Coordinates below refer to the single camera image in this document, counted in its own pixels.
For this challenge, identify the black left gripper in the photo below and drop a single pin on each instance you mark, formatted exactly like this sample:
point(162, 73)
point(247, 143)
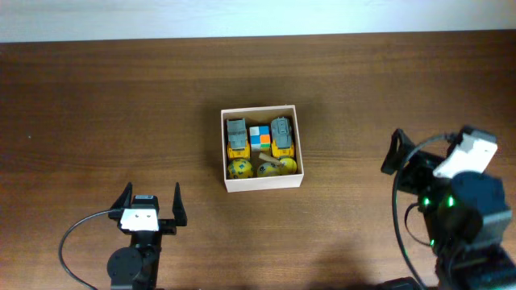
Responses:
point(178, 211)

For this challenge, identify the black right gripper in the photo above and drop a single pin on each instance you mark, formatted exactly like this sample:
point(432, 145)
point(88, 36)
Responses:
point(412, 169)

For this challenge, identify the yellow ball with blue letters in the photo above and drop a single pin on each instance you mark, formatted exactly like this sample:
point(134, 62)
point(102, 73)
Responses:
point(240, 169)

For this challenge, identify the yellow grey toy dump truck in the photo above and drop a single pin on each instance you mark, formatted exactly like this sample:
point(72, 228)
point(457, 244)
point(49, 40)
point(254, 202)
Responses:
point(238, 146)

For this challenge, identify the yellow grey minion ball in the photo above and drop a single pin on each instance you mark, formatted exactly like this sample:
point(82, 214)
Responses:
point(288, 166)

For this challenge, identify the yellow grey toy mixer truck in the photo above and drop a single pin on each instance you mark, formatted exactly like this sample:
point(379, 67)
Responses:
point(282, 138)

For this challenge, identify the yellow wooden rattle drum toy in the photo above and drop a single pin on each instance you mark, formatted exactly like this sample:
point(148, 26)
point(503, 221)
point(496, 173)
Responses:
point(269, 167)

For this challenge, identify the small colourful puzzle cube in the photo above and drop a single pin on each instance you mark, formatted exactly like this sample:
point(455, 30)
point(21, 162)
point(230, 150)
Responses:
point(260, 138)

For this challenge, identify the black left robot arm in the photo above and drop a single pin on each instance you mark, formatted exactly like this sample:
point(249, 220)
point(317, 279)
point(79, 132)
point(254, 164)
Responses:
point(136, 266)

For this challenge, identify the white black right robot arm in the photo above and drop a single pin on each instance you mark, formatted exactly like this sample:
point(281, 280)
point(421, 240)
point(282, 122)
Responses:
point(464, 209)

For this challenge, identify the beige open cardboard box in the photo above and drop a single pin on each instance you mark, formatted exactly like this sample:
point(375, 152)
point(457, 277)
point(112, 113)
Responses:
point(262, 116)

